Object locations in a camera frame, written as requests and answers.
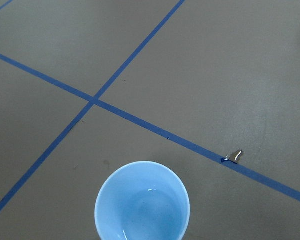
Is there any brown paper table mat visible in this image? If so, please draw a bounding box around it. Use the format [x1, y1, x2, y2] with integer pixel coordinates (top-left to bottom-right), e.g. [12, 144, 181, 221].
[0, 0, 300, 240]

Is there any light blue plastic cup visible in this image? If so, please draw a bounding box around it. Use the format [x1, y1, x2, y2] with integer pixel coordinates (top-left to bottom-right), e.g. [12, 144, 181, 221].
[94, 161, 191, 240]

